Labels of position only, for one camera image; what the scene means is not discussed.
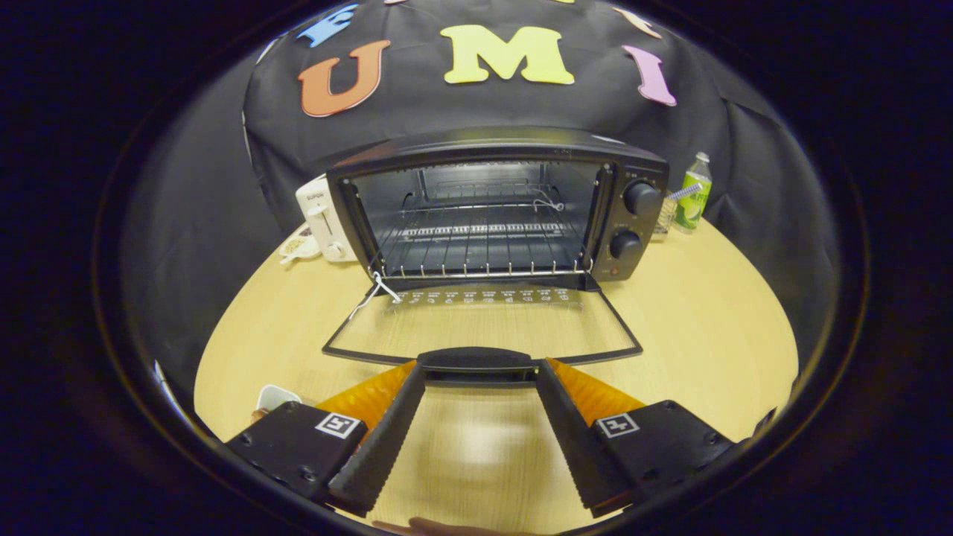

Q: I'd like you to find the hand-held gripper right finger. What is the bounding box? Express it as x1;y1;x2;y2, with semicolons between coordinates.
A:
535;358;779;520

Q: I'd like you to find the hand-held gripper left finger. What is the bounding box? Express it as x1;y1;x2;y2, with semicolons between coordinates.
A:
225;361;427;518

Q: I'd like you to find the black toaster oven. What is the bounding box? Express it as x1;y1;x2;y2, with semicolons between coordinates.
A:
322;127;669;388

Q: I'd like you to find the white pop-up toaster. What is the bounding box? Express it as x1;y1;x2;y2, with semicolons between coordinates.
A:
296;175;358;263

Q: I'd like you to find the white plate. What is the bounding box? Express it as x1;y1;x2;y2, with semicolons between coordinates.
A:
255;385;302;415

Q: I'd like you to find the small white snack dish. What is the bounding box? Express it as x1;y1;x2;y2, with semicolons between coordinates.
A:
278;223;322;266

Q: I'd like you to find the green drink bottle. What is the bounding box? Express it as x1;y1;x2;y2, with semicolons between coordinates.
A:
674;152;713;233

